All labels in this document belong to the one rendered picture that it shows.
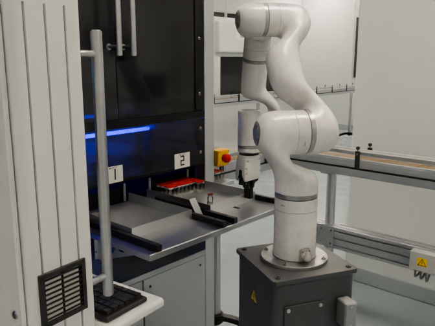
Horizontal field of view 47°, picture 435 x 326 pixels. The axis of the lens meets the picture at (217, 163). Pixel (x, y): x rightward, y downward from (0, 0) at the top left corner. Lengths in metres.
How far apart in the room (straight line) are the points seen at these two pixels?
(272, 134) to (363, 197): 2.04
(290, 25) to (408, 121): 1.68
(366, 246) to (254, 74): 1.27
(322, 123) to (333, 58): 9.42
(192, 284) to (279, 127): 1.10
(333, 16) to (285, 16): 9.26
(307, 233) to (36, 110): 0.78
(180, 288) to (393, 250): 1.07
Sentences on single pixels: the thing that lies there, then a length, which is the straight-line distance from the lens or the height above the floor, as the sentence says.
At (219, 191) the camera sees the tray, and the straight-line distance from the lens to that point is 2.08.
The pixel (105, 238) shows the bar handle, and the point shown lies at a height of 1.02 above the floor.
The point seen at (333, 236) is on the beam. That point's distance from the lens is 2.77.
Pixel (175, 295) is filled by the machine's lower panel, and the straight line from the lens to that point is 2.18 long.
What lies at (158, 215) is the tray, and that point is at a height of 0.88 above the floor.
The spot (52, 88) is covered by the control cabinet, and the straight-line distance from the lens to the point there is 1.02.
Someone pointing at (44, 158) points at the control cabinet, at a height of 1.23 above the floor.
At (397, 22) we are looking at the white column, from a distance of 3.14.
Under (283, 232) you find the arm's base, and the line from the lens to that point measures 1.41.
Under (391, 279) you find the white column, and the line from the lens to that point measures 3.36.
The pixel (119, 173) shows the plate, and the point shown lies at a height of 1.02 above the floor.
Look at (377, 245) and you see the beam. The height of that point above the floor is 0.51.
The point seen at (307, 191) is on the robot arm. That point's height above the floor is 1.07.
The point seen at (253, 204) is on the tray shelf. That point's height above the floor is 0.88.
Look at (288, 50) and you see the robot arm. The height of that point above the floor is 1.44.
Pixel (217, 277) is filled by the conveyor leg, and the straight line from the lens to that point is 2.60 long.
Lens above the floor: 1.42
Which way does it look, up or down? 12 degrees down
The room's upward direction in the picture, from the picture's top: straight up
